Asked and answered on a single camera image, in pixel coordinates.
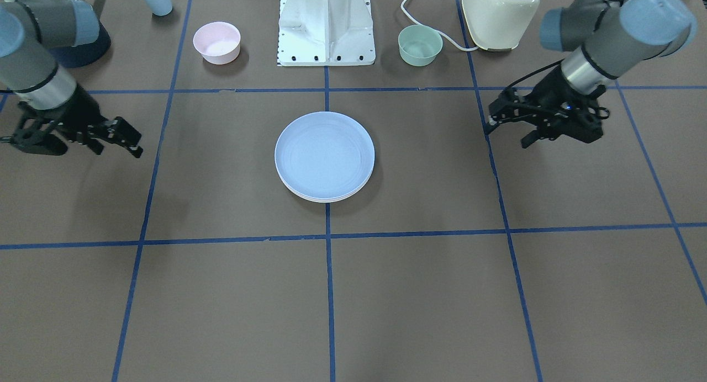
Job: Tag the cream toaster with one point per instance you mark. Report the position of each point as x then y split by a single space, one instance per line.
498 25

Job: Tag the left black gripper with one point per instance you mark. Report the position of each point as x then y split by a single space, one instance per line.
548 93

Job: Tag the dark blue pot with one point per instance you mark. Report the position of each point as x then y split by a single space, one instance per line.
83 55

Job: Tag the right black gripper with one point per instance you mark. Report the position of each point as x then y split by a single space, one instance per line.
79 112

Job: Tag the green bowl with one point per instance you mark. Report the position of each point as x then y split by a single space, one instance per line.
419 45

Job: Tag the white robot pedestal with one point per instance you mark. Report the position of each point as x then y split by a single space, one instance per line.
325 33

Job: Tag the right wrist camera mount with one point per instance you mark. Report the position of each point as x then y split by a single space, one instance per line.
35 136

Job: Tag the blue plate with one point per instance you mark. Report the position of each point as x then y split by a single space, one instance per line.
327 145

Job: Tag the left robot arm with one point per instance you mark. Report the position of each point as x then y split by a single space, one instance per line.
603 39

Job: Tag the pink bowl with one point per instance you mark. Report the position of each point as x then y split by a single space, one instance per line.
218 42

